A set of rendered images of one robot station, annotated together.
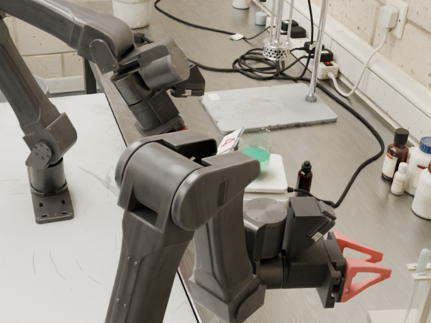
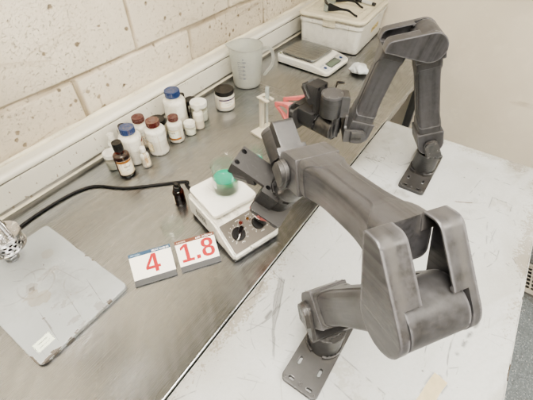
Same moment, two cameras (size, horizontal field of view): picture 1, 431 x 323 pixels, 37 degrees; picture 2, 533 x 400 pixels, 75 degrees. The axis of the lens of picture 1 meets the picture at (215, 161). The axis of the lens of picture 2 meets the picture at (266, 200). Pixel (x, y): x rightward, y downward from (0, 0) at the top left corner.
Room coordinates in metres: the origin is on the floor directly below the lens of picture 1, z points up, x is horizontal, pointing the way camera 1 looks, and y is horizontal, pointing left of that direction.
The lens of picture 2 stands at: (1.26, 0.47, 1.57)
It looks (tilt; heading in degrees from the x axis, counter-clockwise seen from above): 46 degrees down; 235
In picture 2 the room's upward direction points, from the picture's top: straight up
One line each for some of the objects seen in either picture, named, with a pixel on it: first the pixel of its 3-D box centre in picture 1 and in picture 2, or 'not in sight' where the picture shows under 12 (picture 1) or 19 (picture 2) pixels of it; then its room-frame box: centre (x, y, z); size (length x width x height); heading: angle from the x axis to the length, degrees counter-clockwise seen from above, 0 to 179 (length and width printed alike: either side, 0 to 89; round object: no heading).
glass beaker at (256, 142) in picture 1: (255, 156); (225, 176); (0.99, -0.07, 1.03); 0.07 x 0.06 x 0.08; 43
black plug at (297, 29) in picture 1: (294, 32); not in sight; (1.82, -0.21, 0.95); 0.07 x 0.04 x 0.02; 110
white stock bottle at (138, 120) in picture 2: not in sight; (141, 130); (1.05, -0.48, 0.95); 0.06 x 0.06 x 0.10
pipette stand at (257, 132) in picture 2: (408, 302); (267, 116); (0.70, -0.30, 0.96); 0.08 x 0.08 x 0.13; 8
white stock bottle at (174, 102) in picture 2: not in sight; (175, 108); (0.92, -0.51, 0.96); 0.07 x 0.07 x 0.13
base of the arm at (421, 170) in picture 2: not in sight; (425, 160); (0.45, 0.11, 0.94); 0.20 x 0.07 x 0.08; 20
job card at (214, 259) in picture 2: not in sight; (197, 251); (1.12, 0.00, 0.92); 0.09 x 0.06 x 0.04; 165
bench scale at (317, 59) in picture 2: not in sight; (312, 56); (0.24, -0.62, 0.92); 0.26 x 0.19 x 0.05; 107
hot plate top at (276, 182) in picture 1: (252, 170); (221, 193); (1.00, -0.07, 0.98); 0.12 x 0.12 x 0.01; 2
